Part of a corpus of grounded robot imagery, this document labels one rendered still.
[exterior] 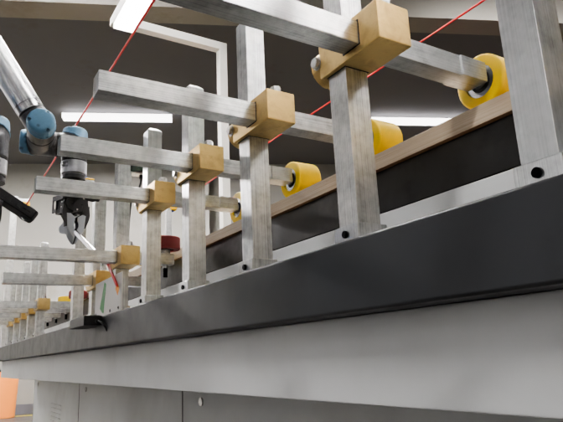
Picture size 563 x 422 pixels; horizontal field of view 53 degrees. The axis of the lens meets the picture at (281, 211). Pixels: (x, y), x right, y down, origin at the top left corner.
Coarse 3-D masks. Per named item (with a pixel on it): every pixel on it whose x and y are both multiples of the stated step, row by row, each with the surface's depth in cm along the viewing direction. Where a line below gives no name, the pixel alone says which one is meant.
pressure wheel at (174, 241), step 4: (164, 236) 152; (168, 236) 153; (172, 236) 153; (176, 236) 154; (164, 240) 152; (168, 240) 152; (172, 240) 153; (176, 240) 154; (164, 244) 152; (168, 244) 152; (172, 244) 153; (176, 244) 154; (164, 248) 153; (168, 248) 153; (172, 248) 153; (176, 248) 154; (164, 252) 154; (168, 252) 155; (164, 268) 154; (164, 272) 153; (164, 276) 153
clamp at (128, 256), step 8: (120, 248) 145; (128, 248) 145; (136, 248) 146; (120, 256) 144; (128, 256) 145; (136, 256) 146; (112, 264) 150; (120, 264) 144; (128, 264) 144; (136, 264) 145
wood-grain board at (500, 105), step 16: (464, 112) 80; (480, 112) 78; (496, 112) 75; (512, 112) 74; (432, 128) 85; (448, 128) 82; (464, 128) 80; (400, 144) 91; (416, 144) 88; (432, 144) 85; (384, 160) 94; (400, 160) 91; (304, 192) 113; (320, 192) 109; (272, 208) 124; (288, 208) 118; (240, 224) 136; (208, 240) 151; (176, 256) 170
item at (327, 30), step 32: (160, 0) 57; (192, 0) 57; (224, 0) 58; (256, 0) 60; (288, 0) 62; (288, 32) 64; (320, 32) 64; (352, 32) 66; (384, 64) 72; (416, 64) 72; (448, 64) 75; (480, 64) 78
